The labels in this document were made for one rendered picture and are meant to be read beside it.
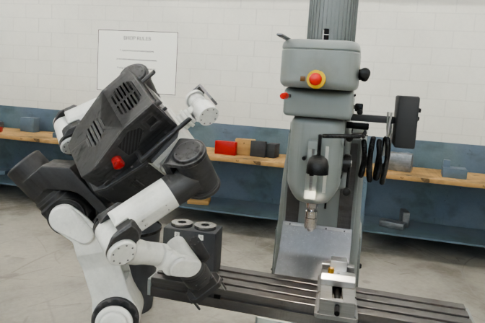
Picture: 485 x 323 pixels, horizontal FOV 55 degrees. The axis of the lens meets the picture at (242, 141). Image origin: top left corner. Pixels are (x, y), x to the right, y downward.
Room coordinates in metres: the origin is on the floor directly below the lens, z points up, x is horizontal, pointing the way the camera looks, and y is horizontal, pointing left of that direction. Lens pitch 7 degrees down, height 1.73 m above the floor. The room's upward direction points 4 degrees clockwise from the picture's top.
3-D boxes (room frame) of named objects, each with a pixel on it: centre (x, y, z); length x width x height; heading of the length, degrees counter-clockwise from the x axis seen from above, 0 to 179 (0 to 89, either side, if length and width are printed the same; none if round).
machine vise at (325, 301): (1.69, -0.39, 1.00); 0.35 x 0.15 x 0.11; 169
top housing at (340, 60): (1.76, -0.28, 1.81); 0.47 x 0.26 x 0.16; 166
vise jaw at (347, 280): (1.67, -0.38, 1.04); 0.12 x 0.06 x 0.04; 79
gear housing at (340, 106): (1.79, -0.29, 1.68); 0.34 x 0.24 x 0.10; 166
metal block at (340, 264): (1.72, -0.40, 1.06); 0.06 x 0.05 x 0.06; 79
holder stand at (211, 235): (1.88, 0.18, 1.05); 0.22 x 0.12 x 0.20; 79
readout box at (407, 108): (1.96, -0.68, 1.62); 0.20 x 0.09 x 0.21; 166
